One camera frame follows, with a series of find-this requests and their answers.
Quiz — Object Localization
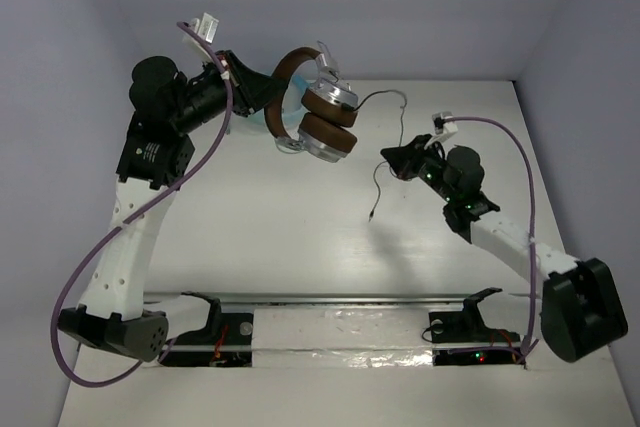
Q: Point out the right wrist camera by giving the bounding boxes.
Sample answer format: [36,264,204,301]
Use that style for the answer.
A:
[432,111,458,143]

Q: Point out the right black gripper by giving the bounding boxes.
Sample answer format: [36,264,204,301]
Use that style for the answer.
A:
[382,133,457,204]

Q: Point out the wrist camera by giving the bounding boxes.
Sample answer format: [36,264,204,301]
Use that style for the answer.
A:
[177,13,219,63]
[432,111,458,143]

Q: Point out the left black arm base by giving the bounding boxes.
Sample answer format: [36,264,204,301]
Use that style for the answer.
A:
[157,295,254,368]

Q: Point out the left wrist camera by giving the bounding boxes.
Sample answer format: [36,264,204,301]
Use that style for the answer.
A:
[177,13,219,63]

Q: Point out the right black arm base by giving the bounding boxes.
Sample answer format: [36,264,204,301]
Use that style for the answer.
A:
[421,287,525,367]

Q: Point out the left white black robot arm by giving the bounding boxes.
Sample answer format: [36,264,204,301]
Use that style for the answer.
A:
[55,50,288,362]

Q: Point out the purple cable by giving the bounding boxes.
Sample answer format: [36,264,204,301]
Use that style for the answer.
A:
[452,115,540,363]
[51,21,236,388]

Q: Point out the light blue headphones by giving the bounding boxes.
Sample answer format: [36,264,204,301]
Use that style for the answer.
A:
[232,74,314,133]

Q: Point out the aluminium front rail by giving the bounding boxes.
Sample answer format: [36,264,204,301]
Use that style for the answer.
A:
[144,289,544,311]

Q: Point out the thin black headphone cable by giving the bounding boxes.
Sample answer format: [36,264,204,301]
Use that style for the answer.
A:
[342,90,407,222]

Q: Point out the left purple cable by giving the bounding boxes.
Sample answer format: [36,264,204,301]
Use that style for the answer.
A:
[51,21,236,388]

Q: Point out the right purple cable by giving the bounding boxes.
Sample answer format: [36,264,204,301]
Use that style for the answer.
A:
[452,115,540,363]

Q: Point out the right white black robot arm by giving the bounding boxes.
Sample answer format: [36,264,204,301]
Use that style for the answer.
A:
[381,135,628,363]

